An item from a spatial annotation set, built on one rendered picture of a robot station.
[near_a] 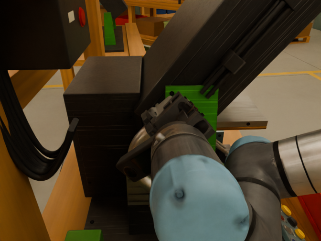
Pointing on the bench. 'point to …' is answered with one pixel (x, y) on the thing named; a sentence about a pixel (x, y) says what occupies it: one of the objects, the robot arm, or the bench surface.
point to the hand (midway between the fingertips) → (160, 120)
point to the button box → (289, 228)
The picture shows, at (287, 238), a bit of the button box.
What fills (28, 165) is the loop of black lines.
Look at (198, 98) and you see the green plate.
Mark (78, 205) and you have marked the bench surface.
